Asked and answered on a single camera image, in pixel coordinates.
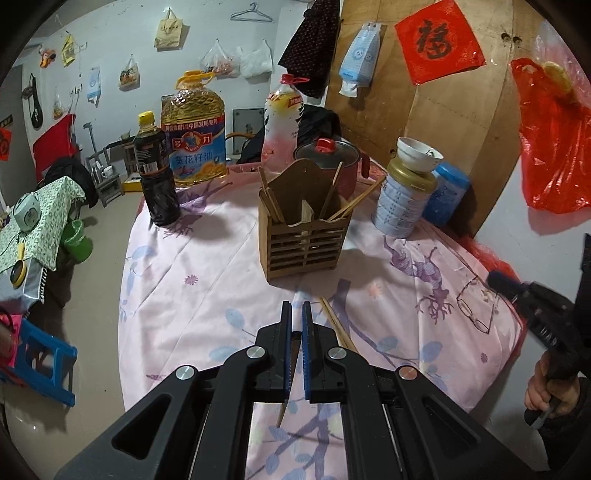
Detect pink floral tablecloth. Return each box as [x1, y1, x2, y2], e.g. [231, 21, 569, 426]
[117, 161, 525, 480]

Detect green cloth side table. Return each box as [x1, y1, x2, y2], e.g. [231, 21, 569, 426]
[1, 177, 85, 313]

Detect white ceramic bowl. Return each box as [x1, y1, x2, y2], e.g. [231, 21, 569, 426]
[397, 137, 444, 173]

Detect black dotted hanging cloth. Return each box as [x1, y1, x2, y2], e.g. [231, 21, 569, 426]
[279, 0, 341, 99]

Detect white pink plastic bottle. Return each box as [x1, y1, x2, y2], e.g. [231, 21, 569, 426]
[262, 74, 308, 173]

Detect green plastic bucket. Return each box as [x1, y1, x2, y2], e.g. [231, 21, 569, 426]
[61, 219, 93, 263]

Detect person's right hand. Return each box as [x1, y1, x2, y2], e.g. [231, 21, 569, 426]
[524, 351, 580, 417]

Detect red plastic bag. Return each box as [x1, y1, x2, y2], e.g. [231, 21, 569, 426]
[509, 20, 591, 216]

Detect yellow small frying pan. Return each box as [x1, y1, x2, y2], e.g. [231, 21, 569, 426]
[10, 242, 27, 289]

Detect red fu character poster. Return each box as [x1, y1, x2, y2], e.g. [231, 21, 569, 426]
[394, 0, 486, 86]

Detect brown wooden chopstick holder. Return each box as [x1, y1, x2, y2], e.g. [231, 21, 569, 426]
[259, 159, 352, 281]

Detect small red door poster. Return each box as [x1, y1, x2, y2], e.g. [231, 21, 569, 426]
[0, 128, 12, 161]

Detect blue lidded canister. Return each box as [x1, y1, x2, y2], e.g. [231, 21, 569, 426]
[423, 162, 471, 227]

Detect wire frame eyeglasses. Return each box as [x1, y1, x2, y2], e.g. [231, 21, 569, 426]
[456, 276, 500, 335]

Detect white milk powder can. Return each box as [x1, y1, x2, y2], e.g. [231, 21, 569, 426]
[372, 157, 437, 238]

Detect blue plastic stool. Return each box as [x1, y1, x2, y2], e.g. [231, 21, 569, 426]
[1, 316, 78, 408]

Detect blue white hanging bag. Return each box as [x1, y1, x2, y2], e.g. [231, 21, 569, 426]
[339, 22, 382, 98]

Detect large cooking oil jug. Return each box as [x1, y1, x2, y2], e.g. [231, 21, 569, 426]
[160, 70, 226, 186]

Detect dark soy sauce bottle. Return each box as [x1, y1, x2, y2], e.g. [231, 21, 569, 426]
[133, 111, 180, 227]

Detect white rice cooker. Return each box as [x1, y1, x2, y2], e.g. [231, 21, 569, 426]
[12, 192, 42, 233]

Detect red electric cooking pot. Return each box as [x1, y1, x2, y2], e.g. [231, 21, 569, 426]
[294, 138, 370, 199]

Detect wire clothes hanger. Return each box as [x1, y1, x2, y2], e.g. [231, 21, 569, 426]
[229, 2, 273, 23]

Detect wooden chair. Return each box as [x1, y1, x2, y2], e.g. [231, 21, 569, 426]
[225, 132, 254, 164]

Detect beige tote bag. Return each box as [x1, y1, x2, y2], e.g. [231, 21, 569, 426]
[154, 7, 184, 50]

